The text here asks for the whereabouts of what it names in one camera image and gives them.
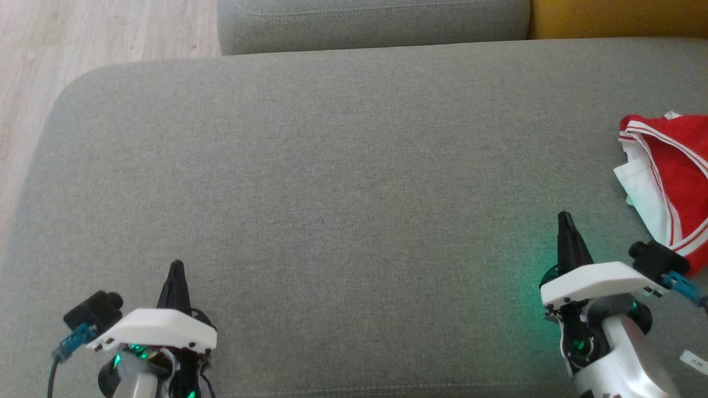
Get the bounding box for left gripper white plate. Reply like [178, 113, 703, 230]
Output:
[86, 260, 217, 398]

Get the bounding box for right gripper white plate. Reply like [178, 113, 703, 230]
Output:
[540, 212, 670, 376]

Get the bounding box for red shorts with white stripes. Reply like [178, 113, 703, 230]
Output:
[613, 112, 708, 277]

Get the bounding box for grey sofa seat cushion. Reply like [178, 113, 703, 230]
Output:
[0, 38, 708, 398]

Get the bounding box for yellow cushion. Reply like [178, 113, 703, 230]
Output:
[528, 0, 708, 39]

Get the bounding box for grey sofa back cushion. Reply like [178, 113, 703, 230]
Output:
[217, 0, 530, 56]

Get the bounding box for left black cable blue plug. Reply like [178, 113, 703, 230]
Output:
[47, 323, 97, 398]

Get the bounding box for black cable blue plug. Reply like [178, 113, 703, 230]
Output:
[661, 271, 708, 308]
[47, 323, 97, 398]

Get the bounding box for right black cable blue plug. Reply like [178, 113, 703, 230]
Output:
[661, 271, 708, 308]

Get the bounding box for white cable label tag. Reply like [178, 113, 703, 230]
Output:
[679, 350, 708, 374]

